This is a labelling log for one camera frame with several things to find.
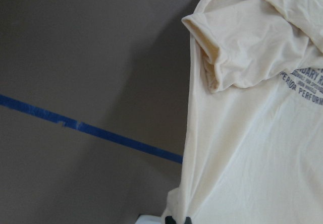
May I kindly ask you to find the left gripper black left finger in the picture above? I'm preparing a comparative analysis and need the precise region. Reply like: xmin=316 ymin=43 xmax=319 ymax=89
xmin=165 ymin=216 xmax=175 ymax=224

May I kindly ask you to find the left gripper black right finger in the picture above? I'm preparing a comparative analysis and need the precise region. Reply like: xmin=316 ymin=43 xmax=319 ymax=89
xmin=185 ymin=217 xmax=192 ymax=224

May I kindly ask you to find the cream long-sleeve graphic shirt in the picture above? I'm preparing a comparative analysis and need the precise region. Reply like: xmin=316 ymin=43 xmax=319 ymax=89
xmin=161 ymin=0 xmax=322 ymax=223

